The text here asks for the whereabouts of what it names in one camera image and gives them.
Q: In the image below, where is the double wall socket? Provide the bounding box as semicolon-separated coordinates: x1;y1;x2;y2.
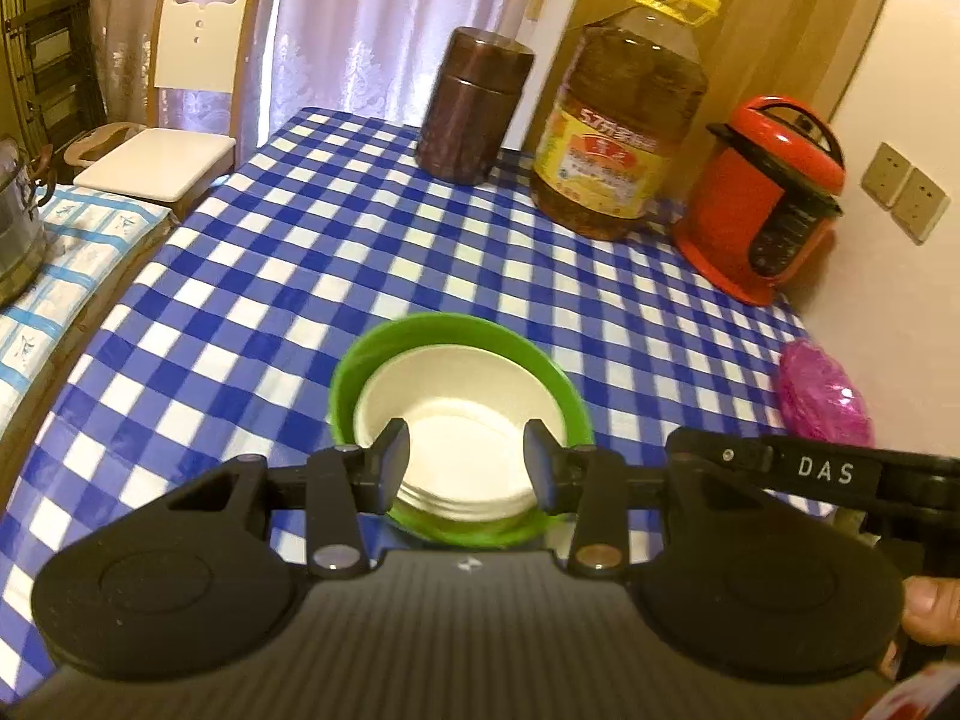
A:
861;142;950;245

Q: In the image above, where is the stainless steel pot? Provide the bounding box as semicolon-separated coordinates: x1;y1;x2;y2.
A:
0;135;57;305

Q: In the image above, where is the light blue patterned cloth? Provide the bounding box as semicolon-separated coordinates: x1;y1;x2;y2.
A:
2;185;174;436

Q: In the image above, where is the large cooking oil bottle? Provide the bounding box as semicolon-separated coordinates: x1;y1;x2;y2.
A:
530;0;719;241

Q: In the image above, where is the sheer lavender curtain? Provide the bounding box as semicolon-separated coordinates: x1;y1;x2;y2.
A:
89;0;527;156

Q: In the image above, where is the dark metal shelf rack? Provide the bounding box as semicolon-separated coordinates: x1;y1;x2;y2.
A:
0;0;106;154

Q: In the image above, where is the green plastic bowl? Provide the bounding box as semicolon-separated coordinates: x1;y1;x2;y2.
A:
329;312;594;550

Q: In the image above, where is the red electric pressure cooker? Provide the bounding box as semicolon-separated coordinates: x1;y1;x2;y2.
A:
672;96;846;305

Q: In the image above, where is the person's right hand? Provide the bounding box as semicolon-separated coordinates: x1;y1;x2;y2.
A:
903;575;960;647

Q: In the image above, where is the white wooden chair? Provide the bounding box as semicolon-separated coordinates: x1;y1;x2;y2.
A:
67;0;259;220

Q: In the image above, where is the brown cylindrical canister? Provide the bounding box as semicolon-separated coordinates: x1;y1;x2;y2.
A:
415;26;534;185

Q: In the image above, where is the pink glass plate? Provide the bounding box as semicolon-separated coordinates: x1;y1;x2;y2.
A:
775;338;874;447

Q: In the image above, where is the white plastic bowl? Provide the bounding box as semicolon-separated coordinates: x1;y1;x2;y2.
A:
353;344;566;523

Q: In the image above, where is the blue white checkered tablecloth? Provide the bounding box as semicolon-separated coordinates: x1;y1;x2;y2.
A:
2;107;802;700

